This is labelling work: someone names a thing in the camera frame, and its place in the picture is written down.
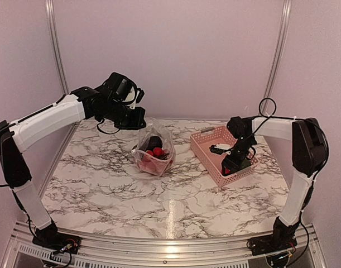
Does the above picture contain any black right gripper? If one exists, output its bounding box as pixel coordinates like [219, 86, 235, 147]
[222, 136, 255, 176]

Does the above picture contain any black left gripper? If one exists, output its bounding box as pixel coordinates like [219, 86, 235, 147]
[98, 99, 146, 130]

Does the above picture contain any green bell pepper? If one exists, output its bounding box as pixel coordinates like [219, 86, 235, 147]
[241, 159, 251, 169]

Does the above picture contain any pink red apple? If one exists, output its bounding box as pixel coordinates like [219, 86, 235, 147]
[222, 167, 230, 176]

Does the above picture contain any pink perforated plastic basket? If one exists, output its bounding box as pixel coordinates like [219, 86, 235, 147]
[190, 125, 260, 187]

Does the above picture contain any dark purple eggplant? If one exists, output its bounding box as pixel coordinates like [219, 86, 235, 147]
[145, 136, 163, 151]

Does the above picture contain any clear zip top bag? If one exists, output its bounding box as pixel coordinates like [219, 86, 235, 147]
[131, 118, 176, 176]

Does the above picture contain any red yellow lychee bunch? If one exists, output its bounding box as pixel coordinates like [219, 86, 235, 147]
[139, 148, 174, 173]

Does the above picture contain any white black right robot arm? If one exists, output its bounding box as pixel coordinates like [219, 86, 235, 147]
[221, 116, 329, 228]

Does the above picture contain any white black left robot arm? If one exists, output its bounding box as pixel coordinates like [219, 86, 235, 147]
[0, 72, 146, 248]

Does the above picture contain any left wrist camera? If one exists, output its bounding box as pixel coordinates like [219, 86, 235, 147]
[123, 84, 145, 110]

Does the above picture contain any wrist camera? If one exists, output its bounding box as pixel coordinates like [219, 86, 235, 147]
[209, 143, 233, 155]
[123, 84, 145, 110]

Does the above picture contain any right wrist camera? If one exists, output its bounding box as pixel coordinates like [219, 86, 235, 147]
[209, 143, 233, 155]

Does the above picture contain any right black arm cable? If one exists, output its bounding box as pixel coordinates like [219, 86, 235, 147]
[251, 97, 330, 246]

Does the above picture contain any left aluminium frame post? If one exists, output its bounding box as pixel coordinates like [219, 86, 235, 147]
[45, 0, 72, 94]

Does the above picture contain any aluminium frame post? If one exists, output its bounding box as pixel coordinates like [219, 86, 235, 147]
[263, 0, 292, 98]
[45, 0, 72, 94]

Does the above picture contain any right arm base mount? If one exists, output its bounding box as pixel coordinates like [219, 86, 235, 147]
[246, 226, 297, 256]

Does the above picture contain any right aluminium frame post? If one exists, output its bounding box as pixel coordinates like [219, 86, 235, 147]
[263, 0, 292, 98]

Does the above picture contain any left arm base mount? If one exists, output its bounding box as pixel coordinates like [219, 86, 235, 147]
[32, 219, 81, 254]

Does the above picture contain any aluminium front rail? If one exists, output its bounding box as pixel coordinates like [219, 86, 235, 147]
[0, 222, 327, 267]

